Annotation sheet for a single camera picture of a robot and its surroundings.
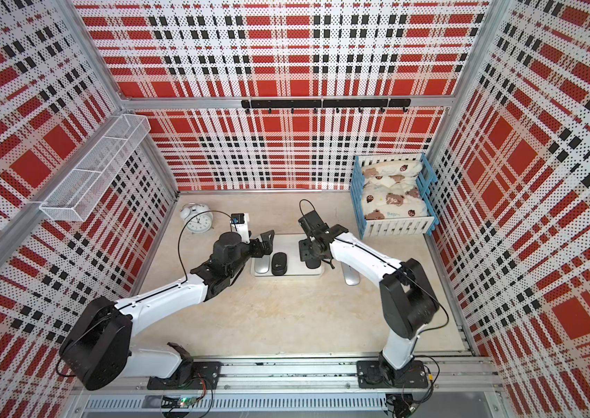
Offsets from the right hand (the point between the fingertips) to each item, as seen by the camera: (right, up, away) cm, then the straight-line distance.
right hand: (313, 250), depth 89 cm
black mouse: (0, -4, -3) cm, 5 cm away
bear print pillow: (+27, +31, +17) cm, 45 cm away
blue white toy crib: (+32, +8, +12) cm, 35 cm away
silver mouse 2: (+14, -10, +6) cm, 18 cm away
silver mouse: (-19, -6, +7) cm, 21 cm away
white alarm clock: (-45, +11, +12) cm, 48 cm away
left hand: (-16, +7, -4) cm, 18 cm away
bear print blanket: (+34, +20, +18) cm, 43 cm away
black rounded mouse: (-13, -6, +5) cm, 15 cm away
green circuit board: (-34, -39, -20) cm, 55 cm away
